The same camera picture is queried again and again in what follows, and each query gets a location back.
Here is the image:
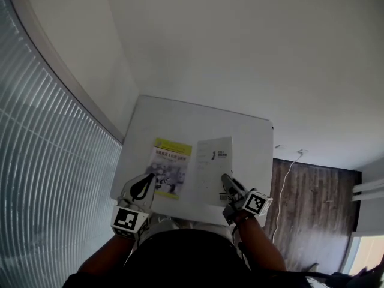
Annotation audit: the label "white power cable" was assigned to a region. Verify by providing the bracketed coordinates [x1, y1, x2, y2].
[271, 151, 305, 243]

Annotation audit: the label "window blinds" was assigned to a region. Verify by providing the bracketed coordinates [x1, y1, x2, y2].
[0, 0, 124, 288]

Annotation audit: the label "white paper booklet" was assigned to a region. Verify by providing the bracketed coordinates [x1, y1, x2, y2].
[193, 136, 235, 207]

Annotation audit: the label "person's right forearm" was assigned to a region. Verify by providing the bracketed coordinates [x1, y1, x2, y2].
[235, 214, 287, 272]

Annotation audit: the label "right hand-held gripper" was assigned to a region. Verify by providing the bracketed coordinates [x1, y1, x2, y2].
[222, 174, 273, 225]

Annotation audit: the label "yellow and grey booklet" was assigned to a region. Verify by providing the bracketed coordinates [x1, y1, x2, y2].
[145, 137, 193, 201]

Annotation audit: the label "white table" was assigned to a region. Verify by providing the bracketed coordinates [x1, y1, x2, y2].
[109, 94, 275, 231]

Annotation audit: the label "person's left forearm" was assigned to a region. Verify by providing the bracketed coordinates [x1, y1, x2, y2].
[78, 235, 136, 277]

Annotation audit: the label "person's black shirt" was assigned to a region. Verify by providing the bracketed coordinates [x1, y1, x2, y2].
[62, 229, 313, 288]

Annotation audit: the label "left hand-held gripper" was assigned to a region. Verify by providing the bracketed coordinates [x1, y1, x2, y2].
[110, 173, 156, 245]

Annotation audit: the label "white door frame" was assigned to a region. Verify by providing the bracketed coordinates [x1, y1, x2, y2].
[352, 181, 384, 204]

